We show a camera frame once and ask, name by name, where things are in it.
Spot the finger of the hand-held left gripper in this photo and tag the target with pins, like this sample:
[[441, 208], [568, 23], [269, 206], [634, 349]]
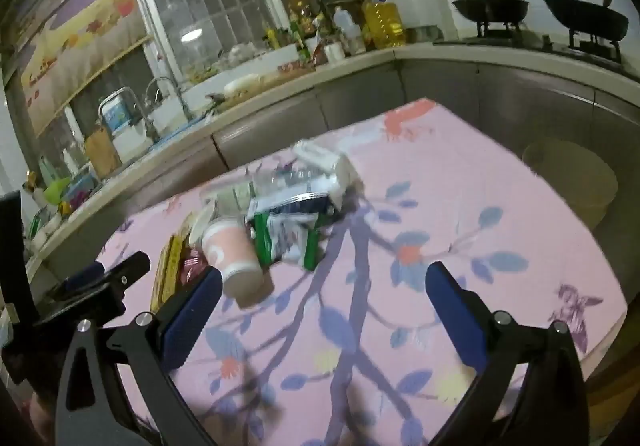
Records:
[[127, 271], [82, 278]]

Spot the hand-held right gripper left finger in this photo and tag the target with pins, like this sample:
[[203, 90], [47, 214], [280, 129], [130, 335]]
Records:
[[196, 313]]

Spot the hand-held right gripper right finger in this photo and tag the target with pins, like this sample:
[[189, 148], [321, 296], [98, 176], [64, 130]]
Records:
[[456, 313]]

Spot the pink paper cup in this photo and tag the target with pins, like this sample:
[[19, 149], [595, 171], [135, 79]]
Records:
[[230, 251]]

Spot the blue white carton box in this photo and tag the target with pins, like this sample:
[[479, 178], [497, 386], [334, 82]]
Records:
[[295, 203]]

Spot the beige trash bin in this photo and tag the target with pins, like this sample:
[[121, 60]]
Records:
[[570, 186]]

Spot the white blue sponge pack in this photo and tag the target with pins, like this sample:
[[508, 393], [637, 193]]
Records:
[[325, 164]]

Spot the yellow snack packet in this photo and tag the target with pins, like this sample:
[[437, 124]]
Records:
[[167, 271]]

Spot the red wrapper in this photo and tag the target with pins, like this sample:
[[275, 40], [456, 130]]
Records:
[[192, 267]]

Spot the blue plastic basin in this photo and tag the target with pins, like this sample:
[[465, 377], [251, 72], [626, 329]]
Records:
[[81, 188]]

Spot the green plastic bowl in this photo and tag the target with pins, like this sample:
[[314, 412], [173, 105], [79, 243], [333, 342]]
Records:
[[57, 191]]

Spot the green white packet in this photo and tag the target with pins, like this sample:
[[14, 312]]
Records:
[[282, 237]]

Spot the wooden cutting board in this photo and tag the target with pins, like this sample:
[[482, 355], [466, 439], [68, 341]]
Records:
[[102, 153]]

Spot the clear plastic bottle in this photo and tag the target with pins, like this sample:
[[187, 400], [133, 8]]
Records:
[[234, 196]]

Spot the pink floral tablecloth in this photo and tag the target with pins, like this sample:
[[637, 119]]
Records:
[[425, 186]]

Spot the white blue detergent jug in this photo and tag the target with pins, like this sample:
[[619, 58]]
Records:
[[117, 115]]

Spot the white dough lump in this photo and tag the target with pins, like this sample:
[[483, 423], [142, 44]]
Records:
[[242, 86]]

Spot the kitchen counter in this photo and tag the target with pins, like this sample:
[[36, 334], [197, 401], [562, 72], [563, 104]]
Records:
[[360, 95]]

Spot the barred window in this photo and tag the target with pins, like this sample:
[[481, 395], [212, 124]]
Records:
[[200, 0]]

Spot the gas stove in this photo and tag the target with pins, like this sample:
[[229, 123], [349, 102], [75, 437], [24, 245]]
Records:
[[525, 41]]

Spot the steel bowl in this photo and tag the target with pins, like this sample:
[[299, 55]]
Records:
[[425, 34]]

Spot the white cup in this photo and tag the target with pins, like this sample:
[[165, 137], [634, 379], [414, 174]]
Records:
[[334, 52]]

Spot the row of condiment bottles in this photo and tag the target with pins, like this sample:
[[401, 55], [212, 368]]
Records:
[[295, 33]]

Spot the yellow cooking oil bottle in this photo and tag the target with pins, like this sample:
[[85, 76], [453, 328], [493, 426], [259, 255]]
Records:
[[383, 23]]

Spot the white plastic bottle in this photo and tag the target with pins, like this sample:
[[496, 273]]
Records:
[[347, 28]]

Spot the wok with steel lid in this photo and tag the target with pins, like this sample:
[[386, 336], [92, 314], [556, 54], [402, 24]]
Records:
[[492, 5]]

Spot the black wok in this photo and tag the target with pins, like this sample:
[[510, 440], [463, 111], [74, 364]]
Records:
[[585, 18]]

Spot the fruit print wall panel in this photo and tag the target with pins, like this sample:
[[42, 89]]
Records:
[[75, 40]]

